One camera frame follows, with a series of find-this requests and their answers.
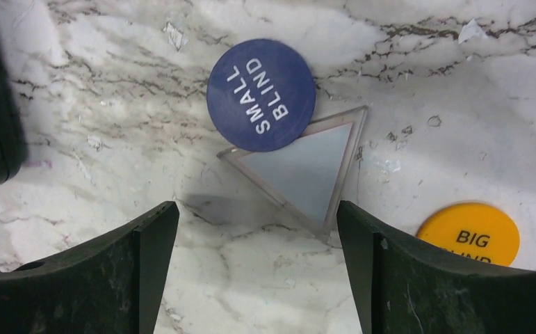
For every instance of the orange big blind button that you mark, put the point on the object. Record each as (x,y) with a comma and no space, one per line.
(474,230)

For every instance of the blue small blind button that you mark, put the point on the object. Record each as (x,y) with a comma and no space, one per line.
(261,95)

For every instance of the clear triangle card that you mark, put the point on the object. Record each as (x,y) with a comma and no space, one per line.
(305,179)

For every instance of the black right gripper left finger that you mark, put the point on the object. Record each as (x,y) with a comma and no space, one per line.
(113,283)

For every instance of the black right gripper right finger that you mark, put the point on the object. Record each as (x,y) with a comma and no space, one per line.
(401,284)

